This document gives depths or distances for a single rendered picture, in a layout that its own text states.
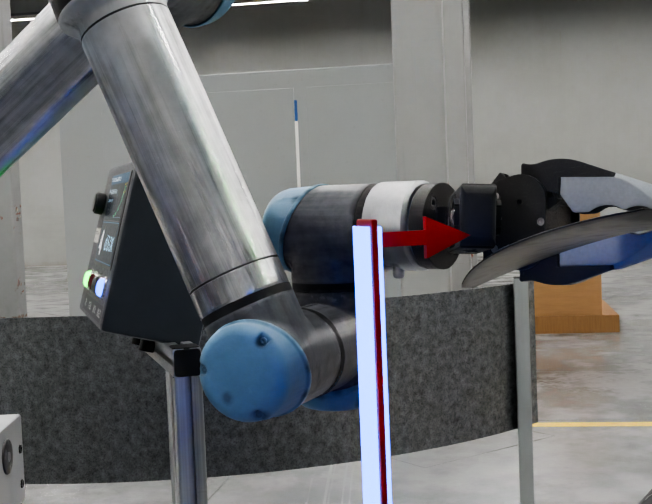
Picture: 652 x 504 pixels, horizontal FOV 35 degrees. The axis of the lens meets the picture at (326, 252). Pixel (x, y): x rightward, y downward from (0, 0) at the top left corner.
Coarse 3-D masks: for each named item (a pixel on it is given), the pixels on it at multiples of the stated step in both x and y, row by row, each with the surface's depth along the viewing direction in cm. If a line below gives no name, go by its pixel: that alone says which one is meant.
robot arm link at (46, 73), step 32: (192, 0) 94; (224, 0) 98; (32, 32) 98; (0, 64) 100; (32, 64) 98; (64, 64) 98; (0, 96) 100; (32, 96) 99; (64, 96) 100; (0, 128) 101; (32, 128) 102; (0, 160) 104
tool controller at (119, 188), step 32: (128, 192) 111; (128, 224) 110; (128, 256) 110; (160, 256) 111; (128, 288) 111; (160, 288) 112; (96, 320) 114; (128, 320) 111; (160, 320) 112; (192, 320) 113
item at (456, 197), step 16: (464, 192) 71; (480, 192) 71; (496, 192) 71; (464, 208) 71; (480, 208) 71; (496, 208) 71; (448, 224) 81; (464, 224) 71; (480, 224) 71; (496, 224) 71; (464, 240) 71; (480, 240) 71
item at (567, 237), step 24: (600, 216) 53; (624, 216) 52; (648, 216) 53; (528, 240) 59; (552, 240) 59; (576, 240) 62; (600, 240) 71; (480, 264) 66; (504, 264) 68; (528, 264) 73
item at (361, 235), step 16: (368, 240) 57; (368, 256) 57; (368, 272) 57; (368, 288) 57; (368, 304) 57; (368, 320) 57; (368, 336) 57; (368, 352) 57; (368, 368) 58; (368, 384) 58; (368, 400) 58; (368, 416) 58; (368, 432) 58; (368, 448) 58; (368, 464) 58; (368, 480) 59; (368, 496) 59
